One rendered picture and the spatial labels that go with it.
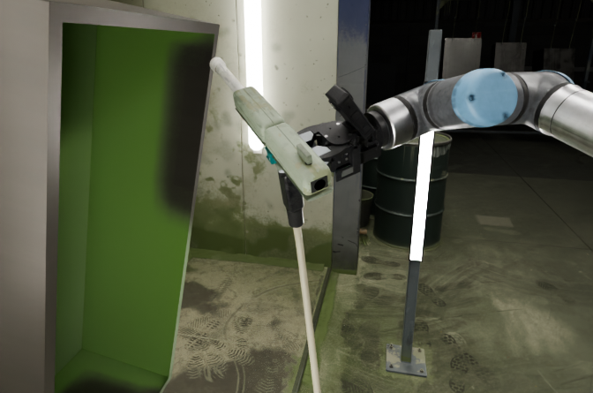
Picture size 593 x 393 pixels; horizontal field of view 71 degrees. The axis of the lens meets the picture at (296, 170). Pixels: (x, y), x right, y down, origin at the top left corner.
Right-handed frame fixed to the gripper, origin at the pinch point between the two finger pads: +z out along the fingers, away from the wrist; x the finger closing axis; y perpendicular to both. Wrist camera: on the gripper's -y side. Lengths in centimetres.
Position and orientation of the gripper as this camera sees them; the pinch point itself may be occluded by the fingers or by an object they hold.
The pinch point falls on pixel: (281, 158)
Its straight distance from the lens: 70.6
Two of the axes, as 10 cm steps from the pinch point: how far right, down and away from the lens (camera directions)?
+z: -8.8, 3.7, -3.0
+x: -4.6, -5.4, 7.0
